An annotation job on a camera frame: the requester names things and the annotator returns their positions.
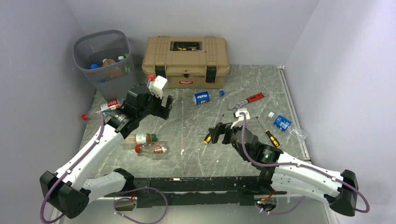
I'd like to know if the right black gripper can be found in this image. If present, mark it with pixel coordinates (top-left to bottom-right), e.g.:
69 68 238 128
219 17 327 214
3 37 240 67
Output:
209 119 249 161

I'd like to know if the green plastic bottle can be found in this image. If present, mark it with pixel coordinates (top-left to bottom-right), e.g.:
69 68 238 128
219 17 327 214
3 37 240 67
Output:
118 53 130 75

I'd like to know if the blue label bottle white cap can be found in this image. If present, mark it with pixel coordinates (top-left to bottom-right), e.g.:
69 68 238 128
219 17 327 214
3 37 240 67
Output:
268 112 308 142

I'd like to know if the orange label bottle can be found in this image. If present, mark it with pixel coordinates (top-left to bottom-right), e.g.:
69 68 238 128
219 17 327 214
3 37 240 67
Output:
102 58 125 80

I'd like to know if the clear bottle blue label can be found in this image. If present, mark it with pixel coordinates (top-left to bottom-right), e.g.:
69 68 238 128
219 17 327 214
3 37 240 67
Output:
90 63 99 70

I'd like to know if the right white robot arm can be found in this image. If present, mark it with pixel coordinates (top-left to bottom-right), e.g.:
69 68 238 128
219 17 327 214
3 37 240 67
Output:
208 123 359 217

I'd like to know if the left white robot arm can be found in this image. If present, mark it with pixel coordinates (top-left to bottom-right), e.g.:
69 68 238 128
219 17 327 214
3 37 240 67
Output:
40 81 173 224

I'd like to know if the red label bottle by bin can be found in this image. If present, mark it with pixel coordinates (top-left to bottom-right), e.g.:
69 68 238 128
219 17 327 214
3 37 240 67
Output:
81 98 124 121

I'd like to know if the grey mesh waste bin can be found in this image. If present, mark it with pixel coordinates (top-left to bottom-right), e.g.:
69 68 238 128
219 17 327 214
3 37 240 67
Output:
73 30 140 101

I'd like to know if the yellow black screwdriver left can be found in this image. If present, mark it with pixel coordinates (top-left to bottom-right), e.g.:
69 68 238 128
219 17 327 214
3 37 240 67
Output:
203 114 225 145

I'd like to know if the yellow black screwdriver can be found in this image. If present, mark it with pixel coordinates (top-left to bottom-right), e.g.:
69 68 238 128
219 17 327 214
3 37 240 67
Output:
256 116 280 148
203 114 225 145

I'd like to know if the upper Pepsi bottle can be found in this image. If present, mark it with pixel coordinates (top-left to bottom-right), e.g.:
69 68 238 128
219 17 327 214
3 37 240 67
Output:
192 90 225 105

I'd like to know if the brown tea bottle green cap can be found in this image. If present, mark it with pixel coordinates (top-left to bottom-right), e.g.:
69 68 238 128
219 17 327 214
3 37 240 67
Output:
121 133 157 147

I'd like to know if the clear bottle red cap front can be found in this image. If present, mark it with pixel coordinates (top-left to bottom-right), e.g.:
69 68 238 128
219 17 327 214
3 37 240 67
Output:
134 141 170 160

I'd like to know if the tan plastic toolbox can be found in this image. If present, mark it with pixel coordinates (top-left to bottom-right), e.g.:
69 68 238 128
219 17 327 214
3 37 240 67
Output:
141 36 230 89

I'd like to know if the yellow black screwdriver right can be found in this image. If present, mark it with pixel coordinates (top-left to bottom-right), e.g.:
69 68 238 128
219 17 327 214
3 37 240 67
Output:
256 116 280 148

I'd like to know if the screwdriver on toolbox lid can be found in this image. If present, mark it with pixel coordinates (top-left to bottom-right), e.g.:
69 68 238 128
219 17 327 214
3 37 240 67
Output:
176 45 205 52

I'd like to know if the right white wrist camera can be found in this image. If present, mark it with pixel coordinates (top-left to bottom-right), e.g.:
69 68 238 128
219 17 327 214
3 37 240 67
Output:
231 108 250 128

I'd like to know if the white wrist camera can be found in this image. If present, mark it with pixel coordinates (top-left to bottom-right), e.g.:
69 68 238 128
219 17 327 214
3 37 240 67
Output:
148 76 168 99
231 108 250 128

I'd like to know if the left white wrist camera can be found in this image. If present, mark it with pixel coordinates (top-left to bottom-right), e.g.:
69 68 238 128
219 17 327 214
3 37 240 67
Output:
148 76 168 99

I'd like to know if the red handled adjustable wrench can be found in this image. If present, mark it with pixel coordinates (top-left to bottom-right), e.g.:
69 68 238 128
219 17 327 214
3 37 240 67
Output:
227 92 267 110

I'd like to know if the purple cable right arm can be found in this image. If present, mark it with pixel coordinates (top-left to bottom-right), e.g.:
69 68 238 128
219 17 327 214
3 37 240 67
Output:
240 112 371 216

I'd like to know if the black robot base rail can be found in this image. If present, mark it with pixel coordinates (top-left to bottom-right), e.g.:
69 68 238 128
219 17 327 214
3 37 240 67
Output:
111 168 279 208

